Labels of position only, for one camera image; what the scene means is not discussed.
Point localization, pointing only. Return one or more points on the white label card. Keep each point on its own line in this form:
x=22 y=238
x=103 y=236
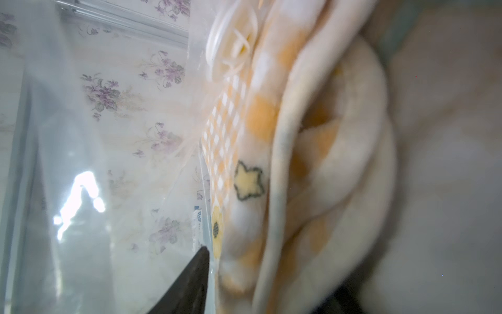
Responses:
x=198 y=238

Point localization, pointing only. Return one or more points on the orange checked sunflower blanket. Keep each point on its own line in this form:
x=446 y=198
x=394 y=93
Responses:
x=301 y=157

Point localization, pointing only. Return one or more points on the white vacuum bag valve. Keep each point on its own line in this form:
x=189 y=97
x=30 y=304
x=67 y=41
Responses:
x=231 y=39

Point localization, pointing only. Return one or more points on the clear plastic vacuum bag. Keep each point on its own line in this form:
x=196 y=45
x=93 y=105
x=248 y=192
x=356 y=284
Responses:
x=101 y=158

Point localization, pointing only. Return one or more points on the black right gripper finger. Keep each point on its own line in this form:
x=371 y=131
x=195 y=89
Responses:
x=187 y=295

